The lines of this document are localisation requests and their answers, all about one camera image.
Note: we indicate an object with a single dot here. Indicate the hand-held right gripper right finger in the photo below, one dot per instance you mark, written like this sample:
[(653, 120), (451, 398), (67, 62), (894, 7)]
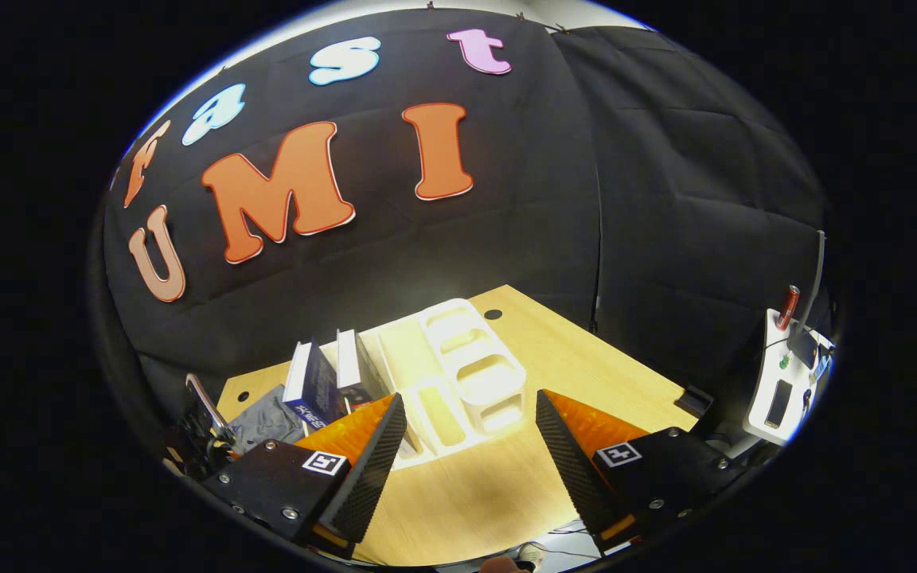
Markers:
[(574, 469)]

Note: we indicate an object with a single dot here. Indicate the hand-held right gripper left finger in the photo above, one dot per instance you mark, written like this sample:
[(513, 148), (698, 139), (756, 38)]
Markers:
[(371, 477)]

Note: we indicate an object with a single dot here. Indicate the grey schoolbag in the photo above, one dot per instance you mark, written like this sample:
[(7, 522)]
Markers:
[(267, 422)]

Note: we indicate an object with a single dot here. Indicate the blue book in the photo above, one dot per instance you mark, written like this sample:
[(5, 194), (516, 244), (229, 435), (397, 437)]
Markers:
[(311, 390)]

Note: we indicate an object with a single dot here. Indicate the grey portrait cover book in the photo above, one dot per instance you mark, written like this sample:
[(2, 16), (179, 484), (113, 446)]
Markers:
[(351, 366)]

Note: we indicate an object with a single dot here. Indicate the white bookshelf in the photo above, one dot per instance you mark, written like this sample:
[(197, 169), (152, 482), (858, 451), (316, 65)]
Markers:
[(470, 346)]

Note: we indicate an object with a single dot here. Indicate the small black block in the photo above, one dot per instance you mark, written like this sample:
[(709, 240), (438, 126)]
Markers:
[(696, 400)]

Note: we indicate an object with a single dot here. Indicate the white device stand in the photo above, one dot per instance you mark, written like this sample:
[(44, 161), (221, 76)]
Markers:
[(765, 390)]

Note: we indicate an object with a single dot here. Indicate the black backdrop cloth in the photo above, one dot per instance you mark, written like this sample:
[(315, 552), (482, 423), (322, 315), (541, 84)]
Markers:
[(546, 199)]

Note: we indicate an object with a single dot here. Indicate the row of small backdrop clips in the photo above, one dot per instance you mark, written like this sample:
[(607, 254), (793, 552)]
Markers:
[(519, 16)]

